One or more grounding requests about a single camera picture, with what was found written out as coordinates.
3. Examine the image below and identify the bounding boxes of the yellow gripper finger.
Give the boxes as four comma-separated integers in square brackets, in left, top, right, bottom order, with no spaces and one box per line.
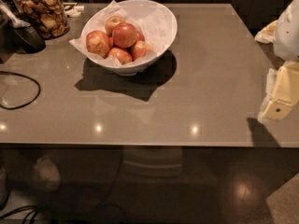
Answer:
[254,21,277,44]
[258,62,299,123]

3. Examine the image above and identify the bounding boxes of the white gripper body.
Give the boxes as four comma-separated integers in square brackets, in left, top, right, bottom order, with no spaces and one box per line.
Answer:
[273,0,299,61]

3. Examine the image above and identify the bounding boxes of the red apple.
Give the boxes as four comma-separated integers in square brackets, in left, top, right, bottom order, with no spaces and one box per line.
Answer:
[112,22,137,48]
[131,41,153,61]
[108,48,133,64]
[86,30,111,58]

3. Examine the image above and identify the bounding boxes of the white bowl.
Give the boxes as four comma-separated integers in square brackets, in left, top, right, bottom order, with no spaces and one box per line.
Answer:
[80,0,178,77]

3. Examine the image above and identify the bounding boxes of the back yellowish apple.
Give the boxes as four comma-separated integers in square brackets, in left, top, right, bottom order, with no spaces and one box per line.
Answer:
[105,16,125,36]

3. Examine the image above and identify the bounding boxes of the white paper liner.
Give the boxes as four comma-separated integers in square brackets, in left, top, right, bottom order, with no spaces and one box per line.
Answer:
[68,0,176,69]

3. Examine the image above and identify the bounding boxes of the small white items on table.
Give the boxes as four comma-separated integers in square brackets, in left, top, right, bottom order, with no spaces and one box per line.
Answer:
[64,4,85,18]

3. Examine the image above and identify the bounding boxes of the glass jar of chips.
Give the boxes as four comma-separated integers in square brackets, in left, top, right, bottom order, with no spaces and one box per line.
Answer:
[13,0,69,39]

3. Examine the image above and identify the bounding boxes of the black appliance with scoop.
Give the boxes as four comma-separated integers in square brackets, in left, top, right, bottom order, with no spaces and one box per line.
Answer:
[0,0,46,54]

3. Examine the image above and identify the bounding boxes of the black cable loop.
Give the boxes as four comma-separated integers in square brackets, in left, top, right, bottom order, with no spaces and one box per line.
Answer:
[0,70,42,111]

